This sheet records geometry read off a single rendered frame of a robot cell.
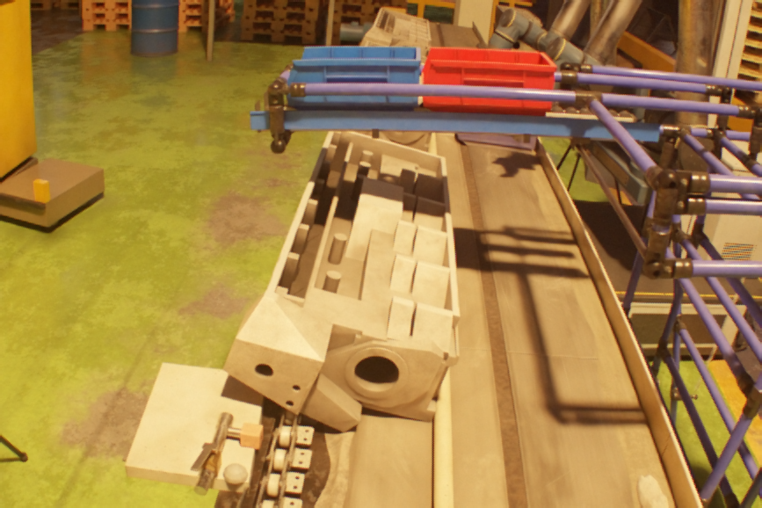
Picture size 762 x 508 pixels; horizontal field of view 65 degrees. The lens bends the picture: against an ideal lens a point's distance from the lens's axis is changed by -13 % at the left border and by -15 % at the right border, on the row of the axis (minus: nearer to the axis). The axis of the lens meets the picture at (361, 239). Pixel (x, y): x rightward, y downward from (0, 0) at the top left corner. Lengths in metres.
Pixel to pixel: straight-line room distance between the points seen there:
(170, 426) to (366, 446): 0.36
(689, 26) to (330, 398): 1.83
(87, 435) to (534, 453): 1.58
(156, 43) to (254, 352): 6.90
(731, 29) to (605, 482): 2.14
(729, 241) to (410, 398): 2.21
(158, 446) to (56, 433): 1.28
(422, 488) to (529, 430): 0.28
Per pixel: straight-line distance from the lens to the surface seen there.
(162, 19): 7.91
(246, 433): 1.18
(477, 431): 1.36
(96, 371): 2.71
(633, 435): 1.47
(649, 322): 2.98
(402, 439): 1.31
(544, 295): 1.86
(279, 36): 8.86
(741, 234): 3.26
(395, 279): 1.43
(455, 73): 1.54
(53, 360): 2.80
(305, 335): 1.19
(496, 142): 2.92
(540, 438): 1.38
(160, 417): 1.27
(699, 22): 2.52
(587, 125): 1.60
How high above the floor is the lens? 1.64
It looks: 27 degrees down
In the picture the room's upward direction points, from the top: 6 degrees clockwise
